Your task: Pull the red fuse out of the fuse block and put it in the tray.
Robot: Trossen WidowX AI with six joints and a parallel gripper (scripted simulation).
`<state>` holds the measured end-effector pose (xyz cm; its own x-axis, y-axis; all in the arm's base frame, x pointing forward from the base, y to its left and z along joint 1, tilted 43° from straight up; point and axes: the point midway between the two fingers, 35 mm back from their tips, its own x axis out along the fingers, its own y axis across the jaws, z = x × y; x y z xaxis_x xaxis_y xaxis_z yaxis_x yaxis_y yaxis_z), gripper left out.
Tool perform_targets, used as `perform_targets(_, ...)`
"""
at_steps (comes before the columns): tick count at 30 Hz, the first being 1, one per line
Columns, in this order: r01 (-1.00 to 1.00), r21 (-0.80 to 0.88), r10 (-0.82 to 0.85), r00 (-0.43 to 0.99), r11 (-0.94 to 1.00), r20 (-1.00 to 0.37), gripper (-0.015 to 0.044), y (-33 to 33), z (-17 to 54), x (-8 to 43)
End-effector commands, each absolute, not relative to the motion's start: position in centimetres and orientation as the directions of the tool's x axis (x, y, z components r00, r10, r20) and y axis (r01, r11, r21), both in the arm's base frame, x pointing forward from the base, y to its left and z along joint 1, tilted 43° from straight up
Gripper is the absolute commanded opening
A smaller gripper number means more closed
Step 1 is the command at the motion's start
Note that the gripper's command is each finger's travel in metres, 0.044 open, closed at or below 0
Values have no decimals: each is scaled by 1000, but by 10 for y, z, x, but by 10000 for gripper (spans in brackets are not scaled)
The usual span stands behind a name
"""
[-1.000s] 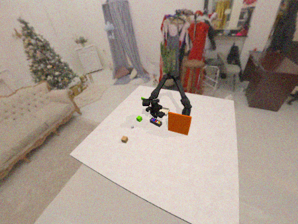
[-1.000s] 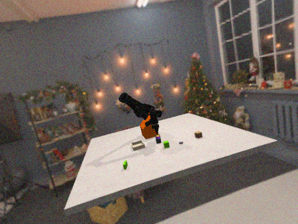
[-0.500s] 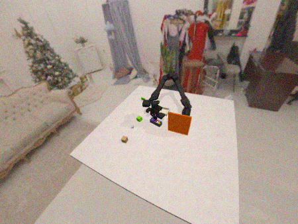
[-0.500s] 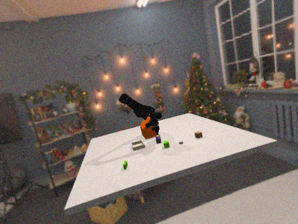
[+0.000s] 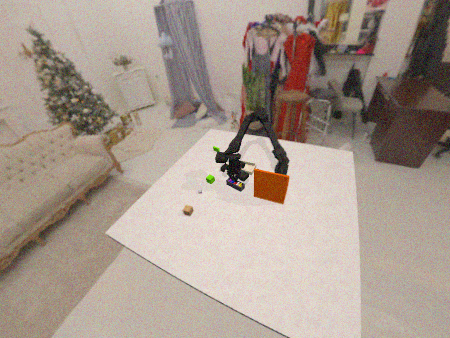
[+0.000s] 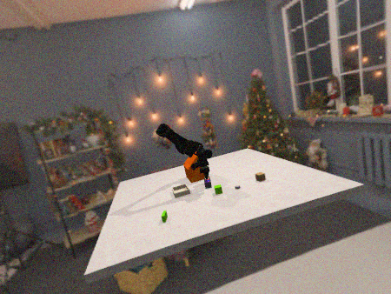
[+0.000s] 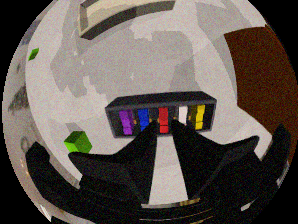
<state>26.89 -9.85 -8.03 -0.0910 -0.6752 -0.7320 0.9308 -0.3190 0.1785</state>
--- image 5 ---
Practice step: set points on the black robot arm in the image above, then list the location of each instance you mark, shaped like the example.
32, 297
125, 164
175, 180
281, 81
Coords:
234, 146

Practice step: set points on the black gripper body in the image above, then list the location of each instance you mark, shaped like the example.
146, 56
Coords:
235, 170

